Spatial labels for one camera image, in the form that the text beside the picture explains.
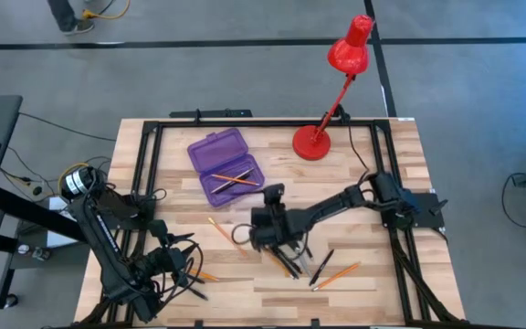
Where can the black power strip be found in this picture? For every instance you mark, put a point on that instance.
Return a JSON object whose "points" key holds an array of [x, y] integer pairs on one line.
{"points": [[213, 113]]}

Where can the red desk lamp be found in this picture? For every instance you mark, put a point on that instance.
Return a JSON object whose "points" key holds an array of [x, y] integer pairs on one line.
{"points": [[311, 142]]}

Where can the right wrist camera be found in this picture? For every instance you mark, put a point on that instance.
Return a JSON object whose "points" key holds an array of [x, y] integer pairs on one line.
{"points": [[274, 194]]}

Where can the person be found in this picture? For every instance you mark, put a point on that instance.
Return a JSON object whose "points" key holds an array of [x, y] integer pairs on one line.
{"points": [[66, 18]]}

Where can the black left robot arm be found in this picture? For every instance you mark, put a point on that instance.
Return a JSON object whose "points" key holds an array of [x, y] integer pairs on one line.
{"points": [[103, 237]]}

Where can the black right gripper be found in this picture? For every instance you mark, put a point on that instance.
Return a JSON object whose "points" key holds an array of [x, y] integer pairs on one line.
{"points": [[276, 228]]}

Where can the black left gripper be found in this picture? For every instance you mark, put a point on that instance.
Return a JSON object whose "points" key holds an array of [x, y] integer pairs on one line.
{"points": [[171, 262]]}

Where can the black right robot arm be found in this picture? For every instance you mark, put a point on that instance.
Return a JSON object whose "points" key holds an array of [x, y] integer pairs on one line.
{"points": [[331, 205]]}

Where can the black ballpoint pen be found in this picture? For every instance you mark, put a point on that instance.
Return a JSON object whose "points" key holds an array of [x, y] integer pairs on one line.
{"points": [[309, 253], [288, 272], [222, 187], [294, 268], [321, 268], [199, 294], [198, 280]]}

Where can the purple translucent plastic supply box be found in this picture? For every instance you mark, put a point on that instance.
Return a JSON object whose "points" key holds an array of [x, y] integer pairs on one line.
{"points": [[217, 151]]}

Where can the orange wooden pencil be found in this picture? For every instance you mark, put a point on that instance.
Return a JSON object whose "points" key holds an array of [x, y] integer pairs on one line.
{"points": [[245, 182], [208, 276], [226, 236], [277, 265], [336, 277]]}

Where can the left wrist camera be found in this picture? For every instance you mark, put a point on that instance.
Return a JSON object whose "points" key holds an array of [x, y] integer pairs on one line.
{"points": [[158, 227]]}

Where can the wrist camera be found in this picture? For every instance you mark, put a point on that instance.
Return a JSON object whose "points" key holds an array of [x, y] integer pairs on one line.
{"points": [[158, 227], [274, 194]]}

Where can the white box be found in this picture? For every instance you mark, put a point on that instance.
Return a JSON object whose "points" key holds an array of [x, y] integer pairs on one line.
{"points": [[57, 205]]}

